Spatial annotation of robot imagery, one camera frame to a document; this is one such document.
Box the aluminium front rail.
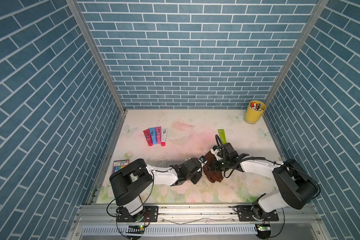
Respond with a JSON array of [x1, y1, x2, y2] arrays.
[[74, 203, 322, 226]]

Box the green toothpaste tube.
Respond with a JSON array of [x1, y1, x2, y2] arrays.
[[218, 129, 227, 145]]

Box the yellow cup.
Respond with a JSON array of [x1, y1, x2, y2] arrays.
[[244, 100, 266, 125]]

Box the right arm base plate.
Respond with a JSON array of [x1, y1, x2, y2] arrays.
[[234, 205, 279, 222]]

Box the red toothpaste tube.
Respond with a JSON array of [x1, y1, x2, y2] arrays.
[[143, 129, 153, 146]]

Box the pens in cup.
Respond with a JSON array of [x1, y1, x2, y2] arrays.
[[250, 102, 262, 111]]

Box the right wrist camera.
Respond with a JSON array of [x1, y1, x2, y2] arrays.
[[213, 135, 226, 158]]

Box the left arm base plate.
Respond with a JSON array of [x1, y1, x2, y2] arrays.
[[117, 206, 159, 223]]

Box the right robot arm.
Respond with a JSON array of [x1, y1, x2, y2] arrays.
[[204, 143, 321, 215]]

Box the white pink-cap toothpaste tube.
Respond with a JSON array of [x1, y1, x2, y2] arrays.
[[161, 128, 168, 147]]

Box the colourful card on table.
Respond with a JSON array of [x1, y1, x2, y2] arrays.
[[112, 160, 130, 173]]

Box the brown cloth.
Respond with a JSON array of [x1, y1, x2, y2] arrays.
[[203, 152, 224, 183]]

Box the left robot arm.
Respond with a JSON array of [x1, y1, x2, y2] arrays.
[[110, 157, 206, 217]]

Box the magenta toothpaste tube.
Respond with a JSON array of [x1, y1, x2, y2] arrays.
[[155, 127, 162, 144]]

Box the blue toothpaste tube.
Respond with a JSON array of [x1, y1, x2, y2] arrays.
[[149, 128, 157, 145]]

